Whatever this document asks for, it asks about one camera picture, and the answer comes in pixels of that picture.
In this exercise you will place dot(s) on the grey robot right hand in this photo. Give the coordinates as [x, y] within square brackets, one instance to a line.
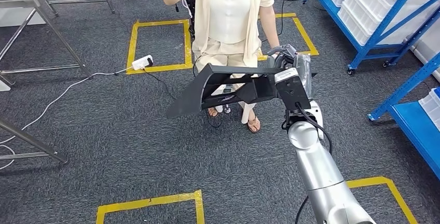
[306, 74]

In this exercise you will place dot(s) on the person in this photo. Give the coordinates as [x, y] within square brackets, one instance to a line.
[227, 16]

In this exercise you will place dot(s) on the white power strip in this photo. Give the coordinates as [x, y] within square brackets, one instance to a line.
[141, 63]

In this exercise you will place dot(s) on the yellow floor tape square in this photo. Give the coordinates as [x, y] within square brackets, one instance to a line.
[151, 202]
[165, 67]
[307, 37]
[367, 182]

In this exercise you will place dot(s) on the blue plastic crate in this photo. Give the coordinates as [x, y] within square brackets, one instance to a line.
[437, 92]

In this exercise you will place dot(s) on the person's left forearm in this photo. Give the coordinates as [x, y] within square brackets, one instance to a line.
[271, 31]

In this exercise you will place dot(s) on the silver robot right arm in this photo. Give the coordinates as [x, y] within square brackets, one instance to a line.
[316, 167]

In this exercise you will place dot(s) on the blue metal shelf rack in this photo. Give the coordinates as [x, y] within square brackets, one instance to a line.
[419, 136]
[361, 52]

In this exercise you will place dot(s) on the black plastic panel with cutouts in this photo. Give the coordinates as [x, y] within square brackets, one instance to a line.
[190, 95]

